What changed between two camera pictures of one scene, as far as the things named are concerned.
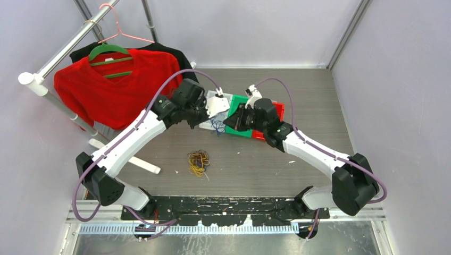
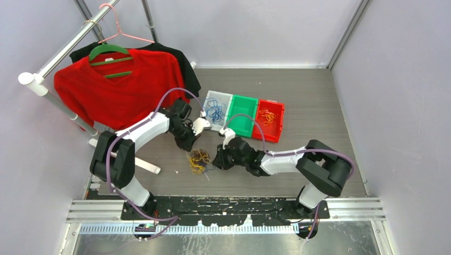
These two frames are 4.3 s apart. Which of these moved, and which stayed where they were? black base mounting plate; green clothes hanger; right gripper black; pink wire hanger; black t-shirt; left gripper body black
Moved: left gripper body black; right gripper black
Stayed: black t-shirt; black base mounting plate; green clothes hanger; pink wire hanger
